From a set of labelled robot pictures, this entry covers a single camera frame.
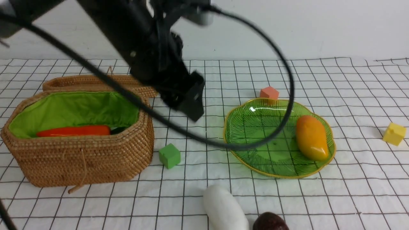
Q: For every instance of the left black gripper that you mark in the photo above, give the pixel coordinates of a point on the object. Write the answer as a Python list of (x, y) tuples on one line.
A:
[(162, 68)]

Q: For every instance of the orange toy carrot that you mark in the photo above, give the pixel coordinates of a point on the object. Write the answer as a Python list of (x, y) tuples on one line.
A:
[(90, 130)]

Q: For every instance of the white toy radish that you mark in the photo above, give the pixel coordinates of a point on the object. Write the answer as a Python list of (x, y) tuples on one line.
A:
[(223, 210)]

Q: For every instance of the orange toy mango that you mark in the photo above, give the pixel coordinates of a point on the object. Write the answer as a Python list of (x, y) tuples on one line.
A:
[(311, 138)]

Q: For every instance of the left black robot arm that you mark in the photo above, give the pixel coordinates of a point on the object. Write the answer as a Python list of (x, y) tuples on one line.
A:
[(129, 26)]

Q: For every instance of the wicker basket green lining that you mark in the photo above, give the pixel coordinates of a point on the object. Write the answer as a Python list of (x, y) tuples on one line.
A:
[(79, 160)]

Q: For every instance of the wicker basket lid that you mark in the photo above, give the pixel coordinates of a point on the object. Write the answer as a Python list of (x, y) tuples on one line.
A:
[(88, 81)]

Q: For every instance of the green foam cube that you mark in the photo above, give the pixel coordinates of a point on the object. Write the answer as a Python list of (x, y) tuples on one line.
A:
[(169, 156)]

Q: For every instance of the orange foam cube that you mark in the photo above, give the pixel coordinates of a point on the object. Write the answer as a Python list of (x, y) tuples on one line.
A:
[(269, 92)]

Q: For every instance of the dark brown toy avocado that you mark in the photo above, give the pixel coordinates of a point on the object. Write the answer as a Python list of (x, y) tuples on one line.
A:
[(269, 221)]

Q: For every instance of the white grid tablecloth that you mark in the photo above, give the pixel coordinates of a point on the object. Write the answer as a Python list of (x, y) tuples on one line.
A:
[(365, 187)]

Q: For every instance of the yellow foam cube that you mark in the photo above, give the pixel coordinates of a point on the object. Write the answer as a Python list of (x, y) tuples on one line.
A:
[(394, 134)]

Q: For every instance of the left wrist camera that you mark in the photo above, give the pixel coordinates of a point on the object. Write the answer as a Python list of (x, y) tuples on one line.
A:
[(195, 15)]

